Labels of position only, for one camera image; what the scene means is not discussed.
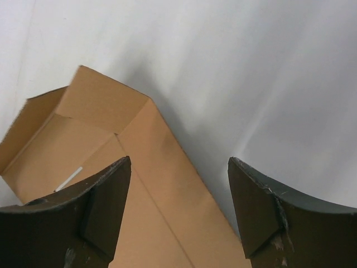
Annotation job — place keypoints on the brown cardboard box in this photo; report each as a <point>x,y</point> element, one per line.
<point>66,135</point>

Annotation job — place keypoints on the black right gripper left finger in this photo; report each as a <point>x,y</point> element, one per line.
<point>75,227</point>

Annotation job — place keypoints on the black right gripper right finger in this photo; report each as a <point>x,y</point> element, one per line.
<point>282,227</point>

